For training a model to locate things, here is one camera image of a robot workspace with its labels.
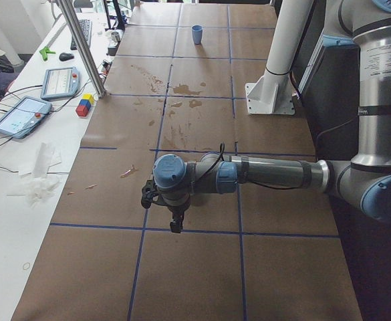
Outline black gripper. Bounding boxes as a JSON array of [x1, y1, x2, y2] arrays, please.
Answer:
[[163, 195, 190, 233]]

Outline blue plastic cup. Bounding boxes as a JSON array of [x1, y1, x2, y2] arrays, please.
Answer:
[[191, 25, 203, 45]]

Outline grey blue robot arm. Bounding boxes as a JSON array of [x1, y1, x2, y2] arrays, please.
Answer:
[[141, 1, 391, 233]]

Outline crumpled white paper towels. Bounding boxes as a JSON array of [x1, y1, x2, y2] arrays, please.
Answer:
[[6, 142, 61, 206]]

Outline red blue yellow blocks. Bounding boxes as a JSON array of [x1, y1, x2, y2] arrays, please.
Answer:
[[76, 94, 94, 117]]

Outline far teach pendant tablet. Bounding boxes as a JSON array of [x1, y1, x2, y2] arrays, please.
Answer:
[[40, 67, 80, 101]]

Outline teach pendant tablet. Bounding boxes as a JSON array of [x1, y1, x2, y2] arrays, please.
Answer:
[[0, 96, 52, 139], [40, 67, 80, 101]]

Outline near teach pendant tablet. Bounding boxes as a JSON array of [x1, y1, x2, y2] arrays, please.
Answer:
[[0, 96, 52, 139]]

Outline small metal cup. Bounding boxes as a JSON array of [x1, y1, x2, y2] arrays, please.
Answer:
[[111, 31, 121, 43]]

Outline black computer mouse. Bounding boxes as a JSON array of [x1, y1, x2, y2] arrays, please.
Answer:
[[59, 52, 74, 62]]

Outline green plastic clamp tool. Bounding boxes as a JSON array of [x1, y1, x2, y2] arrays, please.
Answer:
[[39, 46, 55, 61]]

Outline black keyboard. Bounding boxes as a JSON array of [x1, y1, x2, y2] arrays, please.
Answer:
[[70, 19, 93, 51]]

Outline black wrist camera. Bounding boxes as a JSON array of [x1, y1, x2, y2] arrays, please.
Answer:
[[141, 179, 158, 209]]

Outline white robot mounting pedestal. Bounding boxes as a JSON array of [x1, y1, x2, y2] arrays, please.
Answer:
[[245, 0, 313, 115]]

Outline aluminium frame post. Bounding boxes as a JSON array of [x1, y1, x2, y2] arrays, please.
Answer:
[[57, 0, 106, 98]]

